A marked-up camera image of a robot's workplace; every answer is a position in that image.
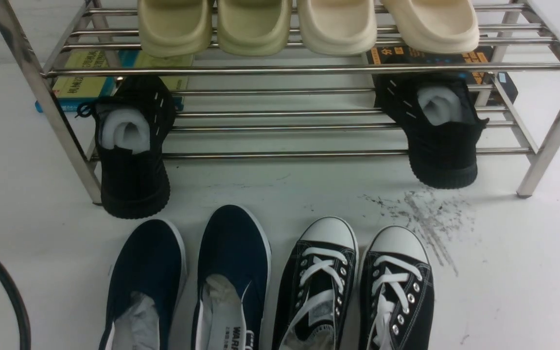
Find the navy canvas slip-on shoe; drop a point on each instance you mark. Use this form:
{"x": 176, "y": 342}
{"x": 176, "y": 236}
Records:
{"x": 146, "y": 284}

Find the stainless steel shoe rack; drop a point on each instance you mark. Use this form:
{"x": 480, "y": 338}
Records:
{"x": 39, "y": 78}

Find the black white lace-up sneaker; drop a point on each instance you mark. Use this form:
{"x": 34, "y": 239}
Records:
{"x": 316, "y": 287}

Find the black knit sneaker left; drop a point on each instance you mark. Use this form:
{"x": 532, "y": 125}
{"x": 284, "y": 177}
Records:
{"x": 130, "y": 129}

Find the black knit sneaker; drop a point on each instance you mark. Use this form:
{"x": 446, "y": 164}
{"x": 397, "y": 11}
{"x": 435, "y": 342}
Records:
{"x": 130, "y": 129}
{"x": 436, "y": 112}

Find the cream foam slipper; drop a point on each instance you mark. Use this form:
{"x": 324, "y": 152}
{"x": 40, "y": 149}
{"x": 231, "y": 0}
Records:
{"x": 436, "y": 26}
{"x": 337, "y": 27}

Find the black orange book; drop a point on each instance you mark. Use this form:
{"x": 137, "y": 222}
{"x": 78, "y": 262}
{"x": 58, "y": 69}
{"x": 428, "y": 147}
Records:
{"x": 381, "y": 54}

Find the black knit sneaker right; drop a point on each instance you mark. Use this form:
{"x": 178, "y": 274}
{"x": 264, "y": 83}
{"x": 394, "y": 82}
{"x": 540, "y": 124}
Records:
{"x": 436, "y": 112}

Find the olive green foam slipper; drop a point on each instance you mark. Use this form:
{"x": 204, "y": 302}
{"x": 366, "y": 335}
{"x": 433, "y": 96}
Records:
{"x": 169, "y": 28}

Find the yellow green book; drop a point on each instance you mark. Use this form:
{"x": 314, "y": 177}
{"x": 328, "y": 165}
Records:
{"x": 72, "y": 91}

